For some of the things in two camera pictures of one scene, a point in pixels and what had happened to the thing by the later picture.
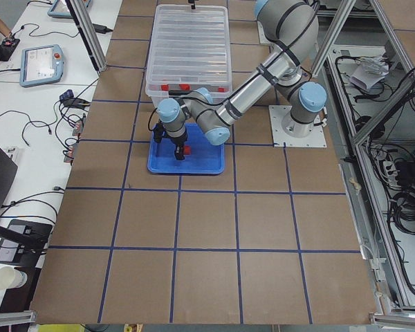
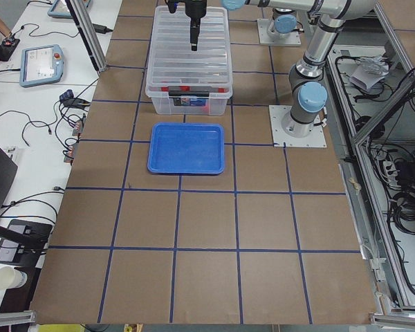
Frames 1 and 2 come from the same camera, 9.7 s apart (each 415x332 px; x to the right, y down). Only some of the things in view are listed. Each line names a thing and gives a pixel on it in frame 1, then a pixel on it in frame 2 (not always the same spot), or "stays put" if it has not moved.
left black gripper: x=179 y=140 -> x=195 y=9
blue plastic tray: x=205 y=158 stays put
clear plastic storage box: x=190 y=49 stays put
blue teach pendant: x=41 y=65 stays put
